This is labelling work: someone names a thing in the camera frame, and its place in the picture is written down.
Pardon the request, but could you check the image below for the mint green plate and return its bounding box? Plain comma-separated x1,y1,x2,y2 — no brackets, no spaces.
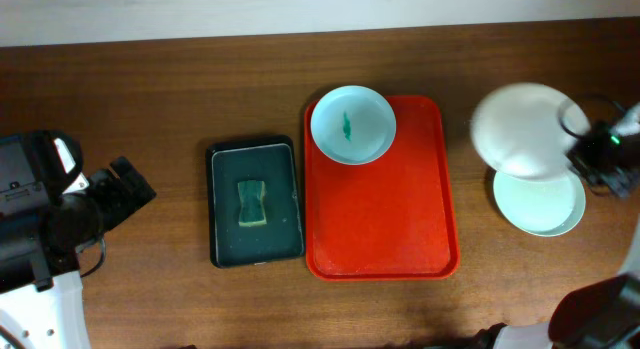
493,172,586,237

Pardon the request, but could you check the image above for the white plate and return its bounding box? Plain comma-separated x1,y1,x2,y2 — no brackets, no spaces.
470,83,590,181

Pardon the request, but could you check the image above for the green and yellow sponge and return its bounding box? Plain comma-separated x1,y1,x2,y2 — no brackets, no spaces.
237,180,267,227

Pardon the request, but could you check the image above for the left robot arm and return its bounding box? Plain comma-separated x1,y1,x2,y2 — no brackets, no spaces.
1,130,156,348

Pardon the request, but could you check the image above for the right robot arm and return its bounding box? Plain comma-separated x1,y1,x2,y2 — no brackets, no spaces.
469,95,639,348

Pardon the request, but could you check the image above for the black rectangular tray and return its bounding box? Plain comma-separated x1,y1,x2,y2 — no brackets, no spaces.
205,135,305,268

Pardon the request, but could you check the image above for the red plastic serving tray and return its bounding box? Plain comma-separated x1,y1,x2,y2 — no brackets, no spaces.
304,95,460,281

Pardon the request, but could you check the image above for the light blue plate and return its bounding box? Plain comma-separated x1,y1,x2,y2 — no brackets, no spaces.
310,85,397,165

